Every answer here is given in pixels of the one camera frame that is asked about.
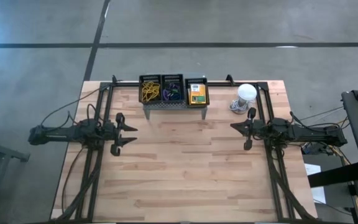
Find white paper sheet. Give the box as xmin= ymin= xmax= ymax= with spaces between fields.
xmin=304 ymin=163 xmax=328 ymax=205

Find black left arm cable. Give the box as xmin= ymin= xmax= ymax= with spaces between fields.
xmin=40 ymin=86 xmax=105 ymax=129

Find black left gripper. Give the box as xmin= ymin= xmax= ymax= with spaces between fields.
xmin=103 ymin=112 xmax=139 ymax=157

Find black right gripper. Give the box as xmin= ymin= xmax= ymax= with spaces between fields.
xmin=229 ymin=106 xmax=272 ymax=151

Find black aluminium table frame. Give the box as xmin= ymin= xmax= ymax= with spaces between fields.
xmin=53 ymin=79 xmax=319 ymax=223

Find tangled floor cables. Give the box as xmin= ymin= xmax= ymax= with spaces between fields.
xmin=300 ymin=105 xmax=354 ymax=166

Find grey perforated metal shelf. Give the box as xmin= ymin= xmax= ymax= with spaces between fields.
xmin=142 ymin=101 xmax=208 ymax=121

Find brown cable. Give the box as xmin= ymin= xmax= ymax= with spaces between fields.
xmin=61 ymin=146 xmax=86 ymax=215

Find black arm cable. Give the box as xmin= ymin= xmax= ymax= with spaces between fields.
xmin=40 ymin=86 xmax=105 ymax=129
xmin=289 ymin=111 xmax=341 ymax=129

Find white lamp cable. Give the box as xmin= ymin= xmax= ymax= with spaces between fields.
xmin=228 ymin=98 xmax=252 ymax=113

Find black cable conduit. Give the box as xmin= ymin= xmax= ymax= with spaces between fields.
xmin=57 ymin=149 xmax=103 ymax=222
xmin=267 ymin=149 xmax=315 ymax=222

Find black cart bar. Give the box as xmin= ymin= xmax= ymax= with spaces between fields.
xmin=306 ymin=161 xmax=358 ymax=189

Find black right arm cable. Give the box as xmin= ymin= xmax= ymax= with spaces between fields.
xmin=289 ymin=111 xmax=341 ymax=129

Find grey metal side table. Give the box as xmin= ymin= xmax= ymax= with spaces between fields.
xmin=0 ymin=136 xmax=31 ymax=218

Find Crayola crayon box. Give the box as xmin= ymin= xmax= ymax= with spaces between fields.
xmin=188 ymin=82 xmax=207 ymax=105

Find white mushroom lamp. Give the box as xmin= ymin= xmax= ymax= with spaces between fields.
xmin=228 ymin=83 xmax=258 ymax=115

